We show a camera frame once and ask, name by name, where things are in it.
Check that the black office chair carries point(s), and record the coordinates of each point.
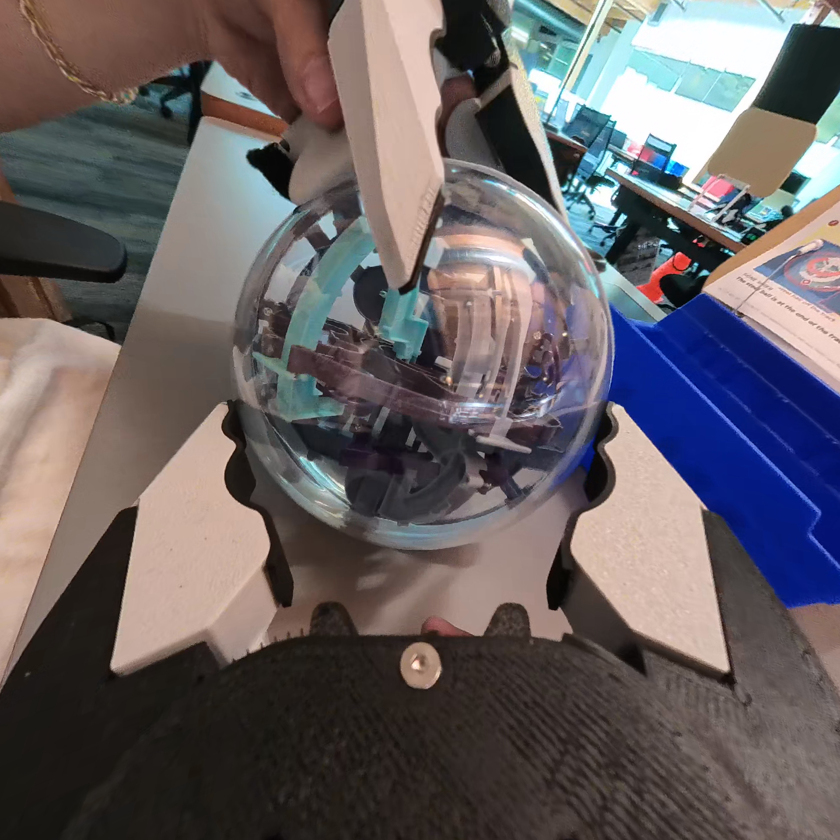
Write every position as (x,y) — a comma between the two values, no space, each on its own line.
(590,131)

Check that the black divider panel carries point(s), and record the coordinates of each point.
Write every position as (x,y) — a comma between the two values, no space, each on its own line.
(804,72)

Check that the clear plastic maze ball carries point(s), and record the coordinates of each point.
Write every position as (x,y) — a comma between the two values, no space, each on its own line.
(420,367)

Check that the printed white shirt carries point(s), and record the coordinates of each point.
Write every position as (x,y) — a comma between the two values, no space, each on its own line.
(46,459)

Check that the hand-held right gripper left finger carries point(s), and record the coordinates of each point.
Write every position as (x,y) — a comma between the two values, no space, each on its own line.
(184,564)

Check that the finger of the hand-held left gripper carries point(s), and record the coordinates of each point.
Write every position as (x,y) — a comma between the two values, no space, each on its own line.
(394,131)
(505,131)

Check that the tan divider panel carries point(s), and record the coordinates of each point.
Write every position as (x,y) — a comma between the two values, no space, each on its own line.
(761,151)

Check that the wooden desk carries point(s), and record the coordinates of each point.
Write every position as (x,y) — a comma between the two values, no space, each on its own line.
(676,207)

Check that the blue plastic bin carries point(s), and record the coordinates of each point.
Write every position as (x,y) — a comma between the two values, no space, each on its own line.
(735,426)

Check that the person's right hand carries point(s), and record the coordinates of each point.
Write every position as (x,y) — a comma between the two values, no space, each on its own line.
(446,627)

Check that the person's left hand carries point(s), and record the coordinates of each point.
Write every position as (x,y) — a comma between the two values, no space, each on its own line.
(262,39)

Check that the red-orange cone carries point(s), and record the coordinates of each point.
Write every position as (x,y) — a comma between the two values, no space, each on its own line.
(663,279)

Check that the clear acrylic stand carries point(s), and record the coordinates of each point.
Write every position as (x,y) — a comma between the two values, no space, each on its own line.
(725,197)

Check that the printed instruction sheet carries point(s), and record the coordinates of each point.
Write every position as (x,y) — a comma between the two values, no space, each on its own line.
(800,295)

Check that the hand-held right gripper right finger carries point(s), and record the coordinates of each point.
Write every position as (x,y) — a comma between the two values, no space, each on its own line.
(649,571)

